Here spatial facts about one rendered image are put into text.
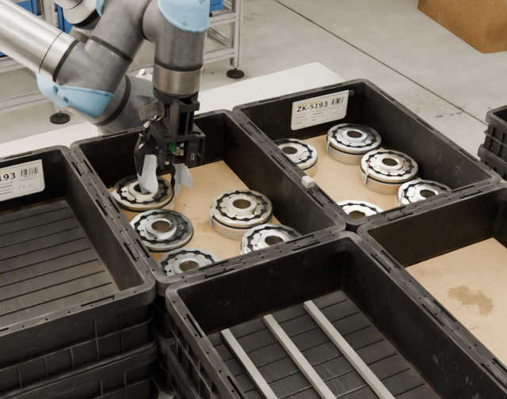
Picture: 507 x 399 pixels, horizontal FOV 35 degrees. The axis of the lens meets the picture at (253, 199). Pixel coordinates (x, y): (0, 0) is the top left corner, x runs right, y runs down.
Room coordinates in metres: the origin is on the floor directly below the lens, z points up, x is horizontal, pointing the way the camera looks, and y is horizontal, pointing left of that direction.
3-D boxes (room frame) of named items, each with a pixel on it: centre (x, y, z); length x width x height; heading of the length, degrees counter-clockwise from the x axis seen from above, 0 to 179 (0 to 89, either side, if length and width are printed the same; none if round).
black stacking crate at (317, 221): (1.05, 0.09, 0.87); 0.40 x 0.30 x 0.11; 30
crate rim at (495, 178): (1.20, -0.18, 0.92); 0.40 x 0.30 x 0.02; 30
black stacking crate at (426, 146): (1.20, -0.18, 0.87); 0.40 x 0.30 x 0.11; 30
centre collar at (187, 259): (0.92, 0.09, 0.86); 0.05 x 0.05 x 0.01
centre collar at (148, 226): (1.02, 0.14, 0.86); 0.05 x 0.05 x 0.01
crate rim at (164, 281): (1.05, 0.09, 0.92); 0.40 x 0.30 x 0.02; 30
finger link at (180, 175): (1.13, 0.12, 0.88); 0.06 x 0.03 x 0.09; 30
